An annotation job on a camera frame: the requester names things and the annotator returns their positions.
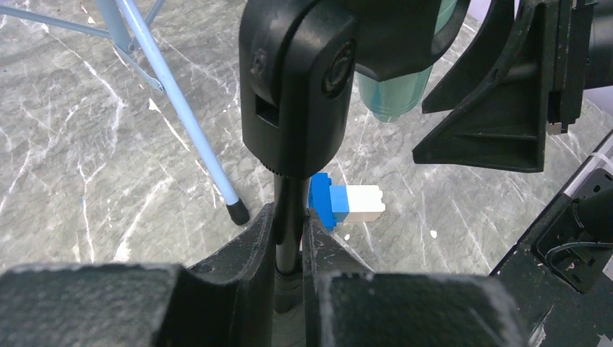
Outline black base frame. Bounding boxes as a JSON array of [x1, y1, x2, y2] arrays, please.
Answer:
[[491, 134, 612, 346]]

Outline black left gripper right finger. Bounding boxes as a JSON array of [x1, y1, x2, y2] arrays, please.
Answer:
[[302, 210, 528, 346]]

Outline black microphone stand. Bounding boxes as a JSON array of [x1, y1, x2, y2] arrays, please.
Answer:
[[239, 1, 469, 314]]

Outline blue white toy brick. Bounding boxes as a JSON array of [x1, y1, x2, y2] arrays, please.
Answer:
[[307, 172, 386, 232]]

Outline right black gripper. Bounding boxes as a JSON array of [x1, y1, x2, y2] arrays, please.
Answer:
[[413, 0, 612, 173]]

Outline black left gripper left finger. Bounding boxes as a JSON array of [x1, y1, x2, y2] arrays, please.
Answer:
[[1, 205, 275, 346]]

